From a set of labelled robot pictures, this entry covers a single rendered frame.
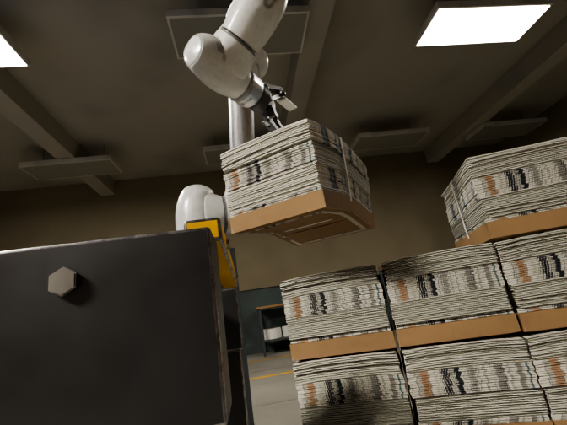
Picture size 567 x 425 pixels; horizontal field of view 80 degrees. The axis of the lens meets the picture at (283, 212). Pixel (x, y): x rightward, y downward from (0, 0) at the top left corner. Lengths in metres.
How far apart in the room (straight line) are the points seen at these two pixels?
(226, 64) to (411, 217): 8.17
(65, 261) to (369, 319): 0.83
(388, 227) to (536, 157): 7.48
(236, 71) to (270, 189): 0.29
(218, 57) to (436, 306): 0.81
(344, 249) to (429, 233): 2.18
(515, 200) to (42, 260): 1.01
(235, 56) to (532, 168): 0.81
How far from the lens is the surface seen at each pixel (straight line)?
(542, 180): 1.11
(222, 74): 0.86
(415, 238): 8.73
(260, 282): 7.61
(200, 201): 1.33
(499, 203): 1.05
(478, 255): 1.01
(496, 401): 1.04
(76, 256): 0.25
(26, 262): 0.26
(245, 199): 0.90
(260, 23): 0.88
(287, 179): 0.83
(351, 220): 0.98
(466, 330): 1.00
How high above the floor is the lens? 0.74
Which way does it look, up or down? 16 degrees up
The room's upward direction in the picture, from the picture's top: 9 degrees counter-clockwise
